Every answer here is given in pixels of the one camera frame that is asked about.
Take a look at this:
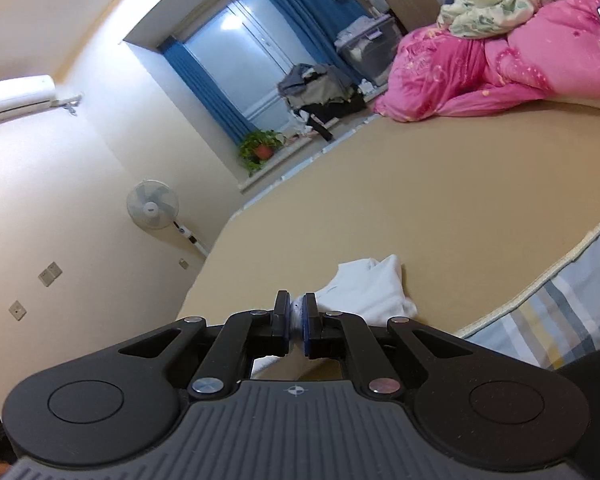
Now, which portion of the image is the white shirt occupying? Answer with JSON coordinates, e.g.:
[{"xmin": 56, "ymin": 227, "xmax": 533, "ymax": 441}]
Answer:
[{"xmin": 251, "ymin": 255, "xmax": 417, "ymax": 380}]

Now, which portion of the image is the pile of dark clothes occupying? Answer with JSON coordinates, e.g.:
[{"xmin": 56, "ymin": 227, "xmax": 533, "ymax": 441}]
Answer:
[{"xmin": 277, "ymin": 63, "xmax": 366, "ymax": 143}]

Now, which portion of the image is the blue striped bed sheet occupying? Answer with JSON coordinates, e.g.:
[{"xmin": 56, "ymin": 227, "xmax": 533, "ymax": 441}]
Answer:
[{"xmin": 456, "ymin": 227, "xmax": 600, "ymax": 370}]

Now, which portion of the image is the white standing fan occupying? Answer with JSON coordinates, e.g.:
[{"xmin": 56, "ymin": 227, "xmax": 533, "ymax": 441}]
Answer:
[{"xmin": 126, "ymin": 179, "xmax": 209, "ymax": 258}]

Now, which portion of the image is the tan mattress pad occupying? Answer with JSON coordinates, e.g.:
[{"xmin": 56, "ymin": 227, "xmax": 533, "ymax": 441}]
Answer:
[{"xmin": 181, "ymin": 103, "xmax": 600, "ymax": 333}]

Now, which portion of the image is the potted green plant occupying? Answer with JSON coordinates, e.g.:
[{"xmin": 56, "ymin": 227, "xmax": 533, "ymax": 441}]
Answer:
[{"xmin": 238, "ymin": 130, "xmax": 283, "ymax": 176}]

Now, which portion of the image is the blue window curtain left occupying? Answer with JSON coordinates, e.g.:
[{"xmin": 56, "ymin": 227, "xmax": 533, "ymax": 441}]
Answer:
[{"xmin": 158, "ymin": 37, "xmax": 257, "ymax": 145}]

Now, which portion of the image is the blue window curtain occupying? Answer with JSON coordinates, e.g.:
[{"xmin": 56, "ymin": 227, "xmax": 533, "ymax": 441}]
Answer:
[
  {"xmin": 269, "ymin": 0, "xmax": 366, "ymax": 82},
  {"xmin": 158, "ymin": 37, "xmax": 257, "ymax": 145}
]

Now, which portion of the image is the pink floral quilt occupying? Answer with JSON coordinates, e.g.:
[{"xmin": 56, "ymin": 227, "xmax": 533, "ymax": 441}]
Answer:
[{"xmin": 373, "ymin": 0, "xmax": 600, "ymax": 122}]

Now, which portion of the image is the clear plastic storage bin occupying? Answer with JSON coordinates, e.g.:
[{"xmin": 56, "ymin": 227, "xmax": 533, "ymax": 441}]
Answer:
[{"xmin": 335, "ymin": 14, "xmax": 403, "ymax": 87}]

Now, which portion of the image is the blue window curtain right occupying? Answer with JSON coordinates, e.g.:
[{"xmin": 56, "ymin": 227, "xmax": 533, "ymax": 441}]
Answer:
[{"xmin": 269, "ymin": 0, "xmax": 366, "ymax": 82}]

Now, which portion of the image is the white wall switch plate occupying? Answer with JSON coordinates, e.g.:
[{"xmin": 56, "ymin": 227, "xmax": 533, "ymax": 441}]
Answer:
[{"xmin": 38, "ymin": 262, "xmax": 63, "ymax": 287}]

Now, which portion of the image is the white wall air conditioner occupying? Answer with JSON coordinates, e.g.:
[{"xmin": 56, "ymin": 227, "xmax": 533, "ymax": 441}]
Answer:
[{"xmin": 0, "ymin": 75, "xmax": 57, "ymax": 124}]

